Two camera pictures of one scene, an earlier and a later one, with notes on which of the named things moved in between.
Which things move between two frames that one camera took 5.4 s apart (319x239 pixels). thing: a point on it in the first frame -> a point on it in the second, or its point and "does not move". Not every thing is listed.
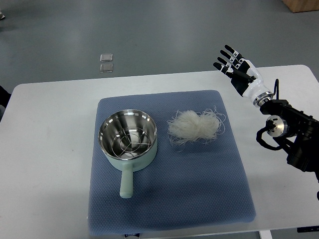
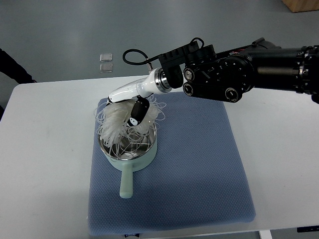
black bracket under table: [307, 229] does not move
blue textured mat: [201, 184] does not move
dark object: [4, 96] -> [13, 69]
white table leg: [265, 234] does not move
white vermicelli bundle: [188, 126] -> [121, 138]
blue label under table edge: [136, 234] does not move
